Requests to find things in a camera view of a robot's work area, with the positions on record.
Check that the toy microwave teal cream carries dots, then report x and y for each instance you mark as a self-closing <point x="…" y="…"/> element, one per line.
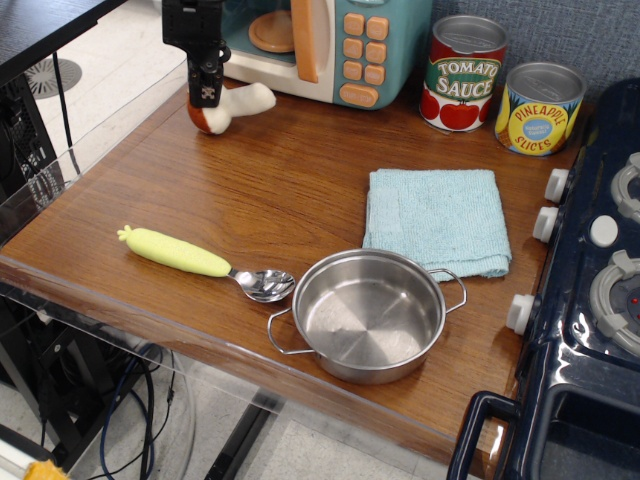
<point x="357" y="54"/>

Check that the stainless steel pot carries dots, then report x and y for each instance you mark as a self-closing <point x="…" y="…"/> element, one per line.
<point x="370" y="316"/>

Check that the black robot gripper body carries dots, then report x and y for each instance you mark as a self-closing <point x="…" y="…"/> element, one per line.
<point x="195" y="27"/>

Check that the plush brown white mushroom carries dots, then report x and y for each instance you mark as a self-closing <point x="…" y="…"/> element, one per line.
<point x="252" y="99"/>

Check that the yellow plush toy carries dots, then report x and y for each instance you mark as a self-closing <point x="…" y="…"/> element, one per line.
<point x="44" y="470"/>

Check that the spoon with green handle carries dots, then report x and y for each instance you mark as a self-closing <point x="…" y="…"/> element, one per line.
<point x="265" y="286"/>

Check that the tomato sauce can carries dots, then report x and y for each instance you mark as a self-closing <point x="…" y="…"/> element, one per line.
<point x="464" y="63"/>

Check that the light blue folded towel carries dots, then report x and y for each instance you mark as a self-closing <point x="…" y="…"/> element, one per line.
<point x="451" y="219"/>

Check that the clear acrylic table guard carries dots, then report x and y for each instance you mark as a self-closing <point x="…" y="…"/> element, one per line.
<point x="166" y="175"/>

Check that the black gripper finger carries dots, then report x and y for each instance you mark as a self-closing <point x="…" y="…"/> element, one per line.
<point x="196" y="83"/>
<point x="214" y="83"/>

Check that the dark blue toy stove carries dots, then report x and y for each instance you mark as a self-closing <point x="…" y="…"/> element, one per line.
<point x="575" y="414"/>

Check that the black desk at left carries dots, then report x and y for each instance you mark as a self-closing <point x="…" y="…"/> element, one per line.
<point x="30" y="32"/>

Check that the pineapple slices can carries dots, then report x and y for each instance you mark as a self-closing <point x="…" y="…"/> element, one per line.
<point x="539" y="107"/>

